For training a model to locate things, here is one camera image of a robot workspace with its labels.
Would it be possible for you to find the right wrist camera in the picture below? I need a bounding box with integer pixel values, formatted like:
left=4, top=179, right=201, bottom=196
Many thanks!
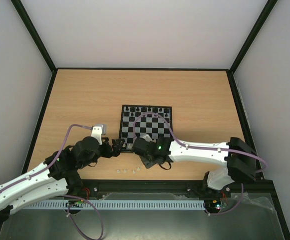
left=141, top=133, right=152, bottom=142

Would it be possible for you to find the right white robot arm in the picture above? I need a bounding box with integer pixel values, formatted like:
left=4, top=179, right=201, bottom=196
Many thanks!
left=131, top=137, right=256, bottom=196

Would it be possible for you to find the black frame post back left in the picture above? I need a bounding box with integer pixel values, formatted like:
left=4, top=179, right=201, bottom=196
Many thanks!
left=11, top=0, right=57, bottom=73

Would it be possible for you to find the black frame rail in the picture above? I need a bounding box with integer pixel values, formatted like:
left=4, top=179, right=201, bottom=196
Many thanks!
left=21, top=69, right=58, bottom=174
left=227, top=71, right=263, bottom=184
left=6, top=177, right=275, bottom=201

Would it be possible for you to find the white slotted cable duct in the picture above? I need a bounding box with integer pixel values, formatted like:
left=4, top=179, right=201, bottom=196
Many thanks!
left=25, top=199, right=205, bottom=211

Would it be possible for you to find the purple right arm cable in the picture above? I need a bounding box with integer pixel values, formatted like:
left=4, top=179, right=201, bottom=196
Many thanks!
left=132, top=112, right=269, bottom=217

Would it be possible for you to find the black silver chess board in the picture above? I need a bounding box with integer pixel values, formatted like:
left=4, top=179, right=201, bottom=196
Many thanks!
left=119, top=104, right=173, bottom=153

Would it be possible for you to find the black right frame rail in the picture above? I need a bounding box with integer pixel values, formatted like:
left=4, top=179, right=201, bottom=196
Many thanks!
left=227, top=71, right=263, bottom=184

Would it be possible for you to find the black left frame rail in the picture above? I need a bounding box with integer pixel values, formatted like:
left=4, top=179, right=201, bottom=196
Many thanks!
left=21, top=69, right=58, bottom=174

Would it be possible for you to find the black front frame rail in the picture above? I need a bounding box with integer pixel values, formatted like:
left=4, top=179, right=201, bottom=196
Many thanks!
left=6, top=177, right=275, bottom=201

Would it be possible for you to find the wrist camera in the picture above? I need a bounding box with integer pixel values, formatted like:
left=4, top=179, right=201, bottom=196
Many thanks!
left=141, top=133, right=152, bottom=142
left=91, top=124, right=107, bottom=145

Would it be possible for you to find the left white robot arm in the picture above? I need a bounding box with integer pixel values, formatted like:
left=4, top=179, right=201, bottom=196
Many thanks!
left=0, top=136, right=124, bottom=224

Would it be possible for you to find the white knight piece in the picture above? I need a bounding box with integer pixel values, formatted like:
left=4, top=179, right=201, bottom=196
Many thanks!
left=127, top=143, right=133, bottom=150

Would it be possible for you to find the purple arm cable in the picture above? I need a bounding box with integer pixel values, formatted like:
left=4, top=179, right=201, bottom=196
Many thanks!
left=132, top=112, right=269, bottom=217
left=0, top=124, right=104, bottom=240

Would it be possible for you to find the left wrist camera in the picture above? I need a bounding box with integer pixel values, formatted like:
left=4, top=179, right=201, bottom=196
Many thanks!
left=91, top=124, right=107, bottom=145

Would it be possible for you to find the clear plastic sheet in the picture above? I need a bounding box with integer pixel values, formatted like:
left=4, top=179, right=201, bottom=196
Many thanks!
left=231, top=192, right=277, bottom=214

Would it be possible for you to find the black frame post back right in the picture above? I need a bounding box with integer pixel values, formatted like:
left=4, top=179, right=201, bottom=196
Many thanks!
left=229, top=0, right=278, bottom=75

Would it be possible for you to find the black frame post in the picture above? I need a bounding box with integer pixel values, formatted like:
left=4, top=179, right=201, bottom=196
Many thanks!
left=229, top=0, right=278, bottom=75
left=11, top=0, right=57, bottom=73

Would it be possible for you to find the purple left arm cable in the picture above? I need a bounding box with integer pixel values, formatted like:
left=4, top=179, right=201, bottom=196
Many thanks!
left=0, top=124, right=104, bottom=240

